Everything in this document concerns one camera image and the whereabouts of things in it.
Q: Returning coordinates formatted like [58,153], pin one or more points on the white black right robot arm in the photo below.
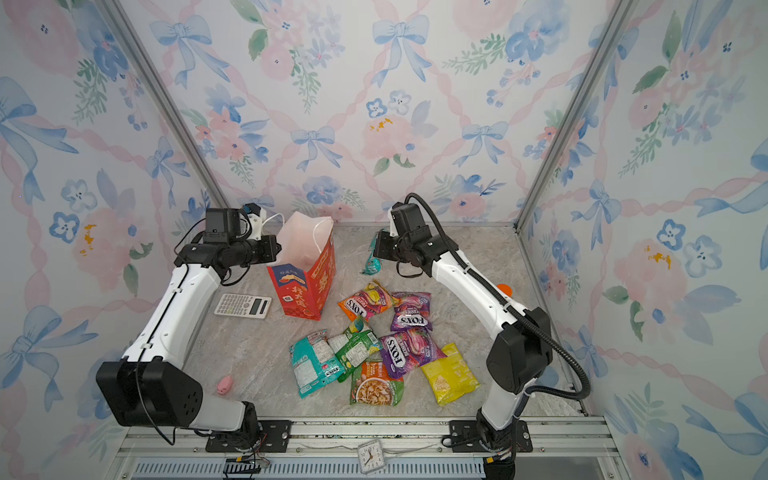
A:
[517,357]

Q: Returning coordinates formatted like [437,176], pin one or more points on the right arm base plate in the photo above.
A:
[473,436]

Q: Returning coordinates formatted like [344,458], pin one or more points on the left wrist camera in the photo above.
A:
[256,216]

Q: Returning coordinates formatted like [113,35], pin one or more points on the orange plastic bottle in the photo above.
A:
[505,289]

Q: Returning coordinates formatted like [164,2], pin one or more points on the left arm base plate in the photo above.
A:
[268,436]

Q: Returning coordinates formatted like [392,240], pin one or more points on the red paper gift bag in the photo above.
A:
[303,273]

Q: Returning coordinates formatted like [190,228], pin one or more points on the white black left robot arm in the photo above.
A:
[147,386]

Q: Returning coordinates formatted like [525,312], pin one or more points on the yellow snack packet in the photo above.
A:
[449,377]

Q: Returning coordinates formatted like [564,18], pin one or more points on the green orange noodle packet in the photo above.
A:
[372,385]

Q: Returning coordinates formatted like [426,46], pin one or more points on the teal snack packet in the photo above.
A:
[373,264]
[314,363]

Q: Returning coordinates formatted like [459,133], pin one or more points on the white grey calculator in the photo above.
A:
[243,306]

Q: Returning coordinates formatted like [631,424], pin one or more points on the pink toy pig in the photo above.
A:
[225,385]

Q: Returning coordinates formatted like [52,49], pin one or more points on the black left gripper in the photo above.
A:
[271,251]

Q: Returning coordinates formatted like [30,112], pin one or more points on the purple fox's candy bag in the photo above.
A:
[411,309]
[407,350]

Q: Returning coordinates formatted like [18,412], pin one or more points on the small white clock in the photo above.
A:
[371,457]

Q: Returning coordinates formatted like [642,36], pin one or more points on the green snack packet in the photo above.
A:
[354,346]

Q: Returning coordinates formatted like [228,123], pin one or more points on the orange Fox's candy bag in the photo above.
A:
[368,302]

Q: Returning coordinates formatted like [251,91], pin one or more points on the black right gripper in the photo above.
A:
[381,246]

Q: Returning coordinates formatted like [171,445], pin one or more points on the purple Fox's candy bag lower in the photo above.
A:
[407,350]

